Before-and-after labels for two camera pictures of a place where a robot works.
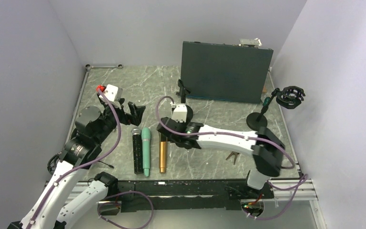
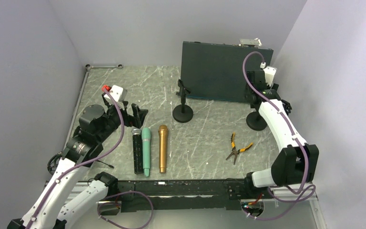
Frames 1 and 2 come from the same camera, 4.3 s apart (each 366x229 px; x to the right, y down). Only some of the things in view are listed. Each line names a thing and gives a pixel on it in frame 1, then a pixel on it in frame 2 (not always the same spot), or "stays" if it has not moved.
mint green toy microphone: [146, 138] stays
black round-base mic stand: [182, 93] stays
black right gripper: [184, 124] -> [274, 87]
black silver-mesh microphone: [137, 151] stays
